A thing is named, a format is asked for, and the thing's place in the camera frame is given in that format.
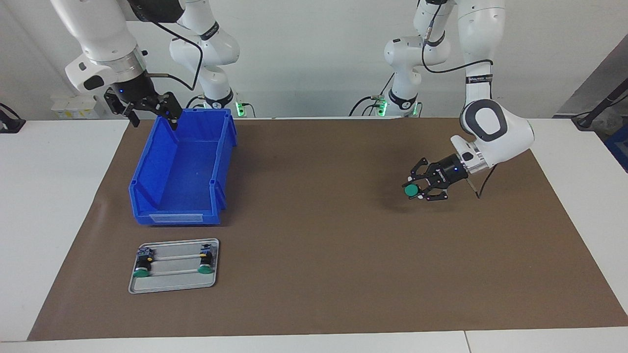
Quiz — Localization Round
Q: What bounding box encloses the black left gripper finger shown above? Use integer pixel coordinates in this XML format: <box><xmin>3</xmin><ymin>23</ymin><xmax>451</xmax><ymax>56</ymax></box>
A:
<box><xmin>417</xmin><ymin>187</ymin><xmax>450</xmax><ymax>202</ymax></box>
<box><xmin>410</xmin><ymin>156</ymin><xmax>436</xmax><ymax>181</ymax></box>

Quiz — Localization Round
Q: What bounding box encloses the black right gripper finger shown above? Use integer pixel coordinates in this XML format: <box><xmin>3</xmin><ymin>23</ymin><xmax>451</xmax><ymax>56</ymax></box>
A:
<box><xmin>156</xmin><ymin>91</ymin><xmax>183</xmax><ymax>131</ymax></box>
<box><xmin>104</xmin><ymin>90</ymin><xmax>141</xmax><ymax>128</ymax></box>

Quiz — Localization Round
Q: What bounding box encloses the green push button switch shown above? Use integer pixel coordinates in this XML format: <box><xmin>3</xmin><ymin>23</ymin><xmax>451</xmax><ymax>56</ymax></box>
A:
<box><xmin>402</xmin><ymin>181</ymin><xmax>425</xmax><ymax>201</ymax></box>
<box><xmin>198</xmin><ymin>244</ymin><xmax>215</xmax><ymax>274</ymax></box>
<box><xmin>132</xmin><ymin>248</ymin><xmax>155</xmax><ymax>278</ymax></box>

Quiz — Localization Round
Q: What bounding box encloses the white box with yellow labels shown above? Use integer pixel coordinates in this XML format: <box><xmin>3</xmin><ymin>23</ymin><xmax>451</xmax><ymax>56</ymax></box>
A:
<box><xmin>51</xmin><ymin>95</ymin><xmax>111</xmax><ymax>120</ymax></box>

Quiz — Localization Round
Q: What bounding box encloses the blue plastic storage bin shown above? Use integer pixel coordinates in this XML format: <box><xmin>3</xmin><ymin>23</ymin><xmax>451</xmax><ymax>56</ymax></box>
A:
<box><xmin>129</xmin><ymin>108</ymin><xmax>238</xmax><ymax>226</ymax></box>

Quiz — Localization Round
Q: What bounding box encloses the brown table mat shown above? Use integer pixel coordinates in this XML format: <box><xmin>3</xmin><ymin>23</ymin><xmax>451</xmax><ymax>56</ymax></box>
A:
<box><xmin>27</xmin><ymin>117</ymin><xmax>628</xmax><ymax>341</ymax></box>

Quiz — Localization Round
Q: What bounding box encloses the black stand pole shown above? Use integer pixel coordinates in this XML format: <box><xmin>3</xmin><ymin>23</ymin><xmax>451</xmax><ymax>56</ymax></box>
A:
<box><xmin>572</xmin><ymin>78</ymin><xmax>628</xmax><ymax>130</ymax></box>

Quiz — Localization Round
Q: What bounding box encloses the blue crate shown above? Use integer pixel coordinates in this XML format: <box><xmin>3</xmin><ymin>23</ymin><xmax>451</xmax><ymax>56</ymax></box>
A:
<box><xmin>604</xmin><ymin>125</ymin><xmax>628</xmax><ymax>172</ymax></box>

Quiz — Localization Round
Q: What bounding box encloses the grey metal tray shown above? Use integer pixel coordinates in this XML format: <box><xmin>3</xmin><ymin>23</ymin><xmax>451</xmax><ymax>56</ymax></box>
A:
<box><xmin>128</xmin><ymin>238</ymin><xmax>220</xmax><ymax>295</ymax></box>

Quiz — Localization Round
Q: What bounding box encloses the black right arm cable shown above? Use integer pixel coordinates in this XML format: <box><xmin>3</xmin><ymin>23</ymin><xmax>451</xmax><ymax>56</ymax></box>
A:
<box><xmin>130</xmin><ymin>0</ymin><xmax>204</xmax><ymax>91</ymax></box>

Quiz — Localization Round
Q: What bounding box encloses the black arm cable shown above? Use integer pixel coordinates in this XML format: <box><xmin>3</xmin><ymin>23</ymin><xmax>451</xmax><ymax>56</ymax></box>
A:
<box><xmin>421</xmin><ymin>0</ymin><xmax>498</xmax><ymax>199</ymax></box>
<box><xmin>130</xmin><ymin>0</ymin><xmax>204</xmax><ymax>91</ymax></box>

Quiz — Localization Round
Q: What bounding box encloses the black left base cable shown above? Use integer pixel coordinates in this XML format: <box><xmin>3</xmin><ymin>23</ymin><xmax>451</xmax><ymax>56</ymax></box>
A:
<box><xmin>349</xmin><ymin>74</ymin><xmax>395</xmax><ymax>117</ymax></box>

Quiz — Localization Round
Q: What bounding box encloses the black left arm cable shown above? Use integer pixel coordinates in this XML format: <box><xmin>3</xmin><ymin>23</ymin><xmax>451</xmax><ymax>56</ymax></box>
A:
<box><xmin>421</xmin><ymin>0</ymin><xmax>498</xmax><ymax>199</ymax></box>

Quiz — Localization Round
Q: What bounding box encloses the black clamp mount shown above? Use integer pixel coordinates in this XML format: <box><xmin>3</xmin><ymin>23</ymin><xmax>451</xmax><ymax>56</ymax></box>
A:
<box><xmin>0</xmin><ymin>103</ymin><xmax>26</xmax><ymax>134</ymax></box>

